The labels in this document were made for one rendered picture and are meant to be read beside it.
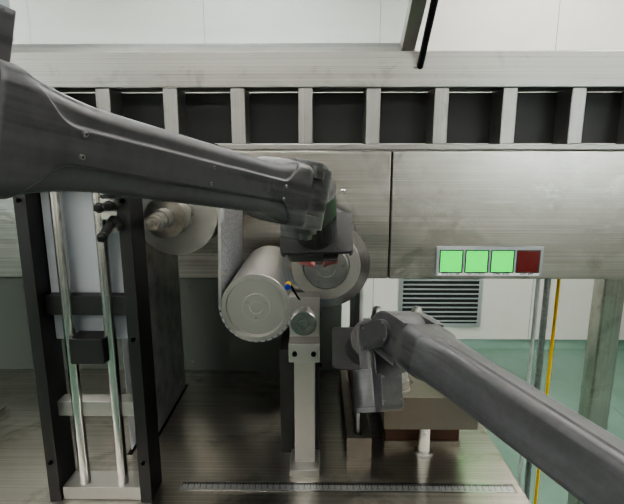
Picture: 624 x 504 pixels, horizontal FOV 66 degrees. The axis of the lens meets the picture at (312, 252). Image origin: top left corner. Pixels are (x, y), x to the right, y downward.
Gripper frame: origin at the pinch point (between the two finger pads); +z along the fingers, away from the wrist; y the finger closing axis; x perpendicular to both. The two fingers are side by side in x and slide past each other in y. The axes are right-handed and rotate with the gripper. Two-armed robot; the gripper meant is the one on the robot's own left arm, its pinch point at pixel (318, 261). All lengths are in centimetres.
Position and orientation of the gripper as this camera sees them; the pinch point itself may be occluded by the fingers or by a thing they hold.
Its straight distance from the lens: 75.4
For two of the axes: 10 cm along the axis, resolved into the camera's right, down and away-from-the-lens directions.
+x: 0.0, -8.8, 4.7
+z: 0.5, 4.7, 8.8
